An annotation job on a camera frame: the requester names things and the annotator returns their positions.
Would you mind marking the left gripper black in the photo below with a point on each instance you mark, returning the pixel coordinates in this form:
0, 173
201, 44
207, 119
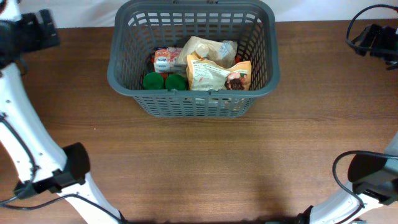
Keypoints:
43, 37

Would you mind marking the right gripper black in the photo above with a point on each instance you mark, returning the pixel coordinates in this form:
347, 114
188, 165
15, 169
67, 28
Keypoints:
385, 34

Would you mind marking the green lid jar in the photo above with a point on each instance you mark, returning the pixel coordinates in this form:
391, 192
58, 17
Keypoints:
175, 82
153, 81

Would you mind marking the blue biscuit box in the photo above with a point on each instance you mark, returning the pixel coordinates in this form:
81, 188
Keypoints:
165, 60

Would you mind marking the grey plastic basket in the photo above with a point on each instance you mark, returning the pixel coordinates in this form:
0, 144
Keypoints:
143, 26

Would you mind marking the beige packet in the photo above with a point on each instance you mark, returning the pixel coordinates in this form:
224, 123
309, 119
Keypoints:
222, 53

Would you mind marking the tan snack bag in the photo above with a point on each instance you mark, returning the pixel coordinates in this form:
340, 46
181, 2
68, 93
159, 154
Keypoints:
204, 75

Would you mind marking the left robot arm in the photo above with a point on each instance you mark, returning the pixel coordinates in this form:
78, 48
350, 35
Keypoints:
41, 164

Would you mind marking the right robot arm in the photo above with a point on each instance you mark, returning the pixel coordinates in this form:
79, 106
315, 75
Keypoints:
372, 176

